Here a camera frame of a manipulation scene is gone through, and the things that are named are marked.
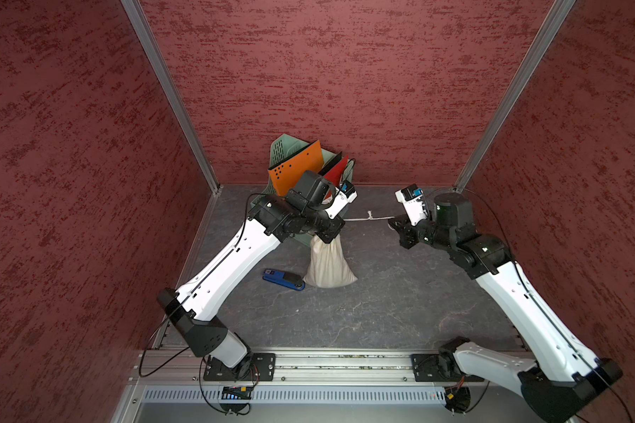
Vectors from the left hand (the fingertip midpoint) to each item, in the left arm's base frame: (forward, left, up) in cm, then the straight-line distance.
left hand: (334, 227), depth 69 cm
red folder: (+25, -1, -3) cm, 25 cm away
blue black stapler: (-3, +16, -27) cm, 31 cm away
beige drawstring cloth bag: (-5, +2, -12) cm, 13 cm away
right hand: (+2, -16, -1) cm, 16 cm away
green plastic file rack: (+46, +21, -9) cm, 52 cm away
